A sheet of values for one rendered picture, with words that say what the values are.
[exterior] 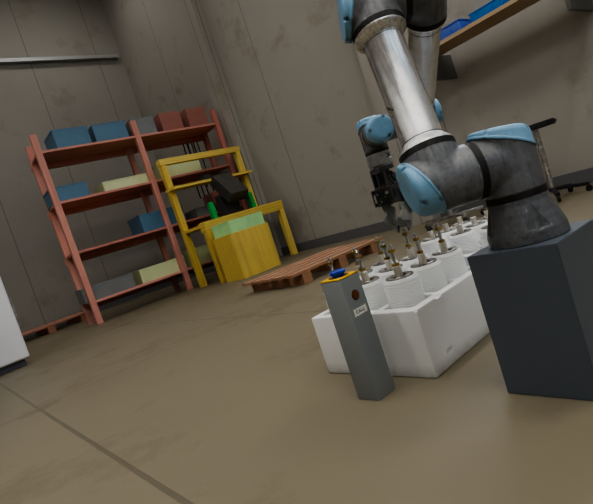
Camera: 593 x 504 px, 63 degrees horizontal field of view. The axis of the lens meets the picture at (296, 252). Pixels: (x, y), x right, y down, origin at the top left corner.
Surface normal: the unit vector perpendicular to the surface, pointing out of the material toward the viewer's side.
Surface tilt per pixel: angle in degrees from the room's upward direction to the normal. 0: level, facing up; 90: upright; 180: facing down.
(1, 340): 90
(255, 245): 90
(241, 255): 90
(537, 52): 90
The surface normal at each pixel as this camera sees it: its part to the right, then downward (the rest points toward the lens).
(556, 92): -0.73, 0.29
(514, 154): -0.01, 0.07
